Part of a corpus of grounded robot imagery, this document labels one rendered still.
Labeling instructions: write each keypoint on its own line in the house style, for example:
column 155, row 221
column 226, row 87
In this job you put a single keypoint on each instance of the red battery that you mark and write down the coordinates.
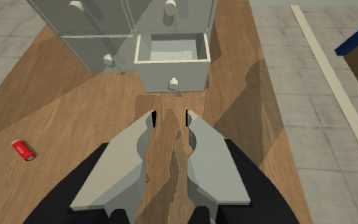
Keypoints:
column 23, row 150

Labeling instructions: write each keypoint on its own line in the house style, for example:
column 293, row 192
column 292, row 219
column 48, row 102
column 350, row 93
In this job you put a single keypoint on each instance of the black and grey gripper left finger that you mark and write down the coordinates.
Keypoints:
column 110, row 178

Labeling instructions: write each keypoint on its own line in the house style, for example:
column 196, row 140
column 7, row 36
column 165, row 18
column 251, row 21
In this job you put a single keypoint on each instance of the grey chest of drawers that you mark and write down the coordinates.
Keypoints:
column 133, row 31

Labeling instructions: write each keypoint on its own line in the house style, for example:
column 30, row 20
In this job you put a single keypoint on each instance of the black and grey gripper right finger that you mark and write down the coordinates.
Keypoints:
column 222, row 178

